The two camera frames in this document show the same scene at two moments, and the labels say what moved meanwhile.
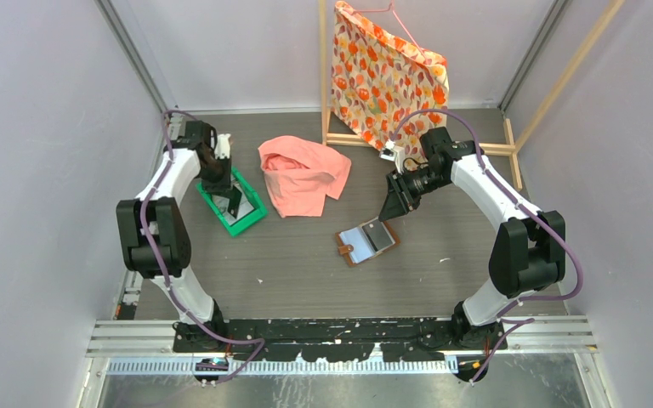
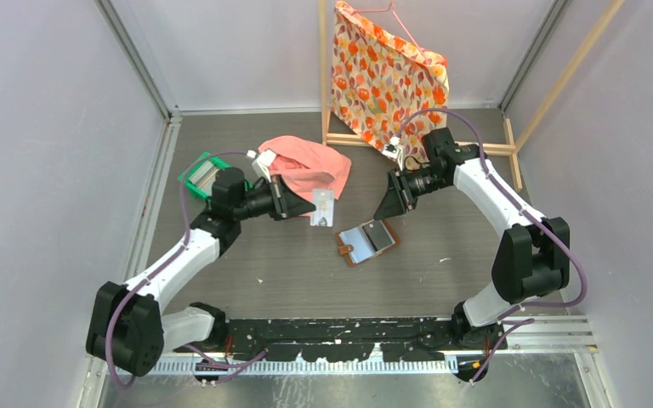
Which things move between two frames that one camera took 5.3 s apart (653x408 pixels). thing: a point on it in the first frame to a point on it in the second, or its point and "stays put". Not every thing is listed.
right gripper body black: (417, 183) stays put
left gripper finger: (235, 201) to (294, 204)
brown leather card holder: (365, 241) stays put
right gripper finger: (397, 201) stays put
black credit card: (378, 235) stays put
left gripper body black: (216, 178) to (274, 203)
